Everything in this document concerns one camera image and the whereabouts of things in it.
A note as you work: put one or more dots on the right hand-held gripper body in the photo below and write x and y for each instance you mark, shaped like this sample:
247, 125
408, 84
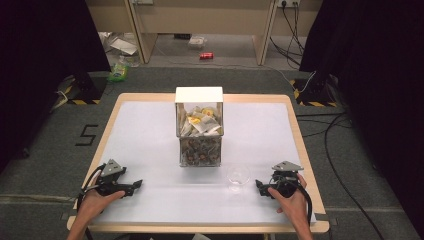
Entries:
285, 181

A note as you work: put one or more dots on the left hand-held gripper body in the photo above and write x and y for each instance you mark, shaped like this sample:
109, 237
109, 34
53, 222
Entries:
111, 181

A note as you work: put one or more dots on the person's right hand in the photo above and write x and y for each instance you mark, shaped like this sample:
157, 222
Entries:
290, 201

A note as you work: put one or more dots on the person's left hand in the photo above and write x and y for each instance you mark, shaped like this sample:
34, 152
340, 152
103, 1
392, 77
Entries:
96, 201

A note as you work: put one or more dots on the clear glass cup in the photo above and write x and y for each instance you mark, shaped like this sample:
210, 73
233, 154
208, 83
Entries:
238, 176

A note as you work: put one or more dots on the white table mat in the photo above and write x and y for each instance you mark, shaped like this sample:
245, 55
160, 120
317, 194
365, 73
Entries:
160, 143

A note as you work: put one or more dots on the wooden table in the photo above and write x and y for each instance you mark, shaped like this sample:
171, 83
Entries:
301, 133

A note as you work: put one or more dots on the pile of brown patterned packets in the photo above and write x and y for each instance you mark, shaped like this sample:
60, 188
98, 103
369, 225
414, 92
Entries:
200, 151

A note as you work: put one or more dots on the clear box with white lid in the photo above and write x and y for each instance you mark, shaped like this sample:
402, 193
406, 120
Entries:
199, 126

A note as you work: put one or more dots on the pile of white yellow sachets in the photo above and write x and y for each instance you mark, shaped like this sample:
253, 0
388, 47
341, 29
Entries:
201, 121

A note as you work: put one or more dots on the black stand base striped tape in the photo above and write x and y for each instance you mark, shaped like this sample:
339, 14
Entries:
83, 90
315, 91

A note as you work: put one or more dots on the green plastic packet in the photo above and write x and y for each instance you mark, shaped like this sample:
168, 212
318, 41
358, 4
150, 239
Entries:
118, 72

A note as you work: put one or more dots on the black curtain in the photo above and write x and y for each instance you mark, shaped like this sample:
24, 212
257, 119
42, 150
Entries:
376, 100
40, 66

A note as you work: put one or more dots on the crumpled white plastic bag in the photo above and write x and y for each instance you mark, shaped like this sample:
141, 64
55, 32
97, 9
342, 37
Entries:
120, 43

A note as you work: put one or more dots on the red drink can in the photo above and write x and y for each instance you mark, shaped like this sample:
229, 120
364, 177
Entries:
206, 55

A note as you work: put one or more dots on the clear plastic food container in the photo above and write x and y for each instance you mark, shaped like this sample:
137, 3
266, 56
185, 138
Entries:
197, 42

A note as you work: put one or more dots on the beige wooden desk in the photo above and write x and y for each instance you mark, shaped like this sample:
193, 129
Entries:
200, 16

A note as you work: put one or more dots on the white wall socket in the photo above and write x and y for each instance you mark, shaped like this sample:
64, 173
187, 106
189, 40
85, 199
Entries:
288, 3

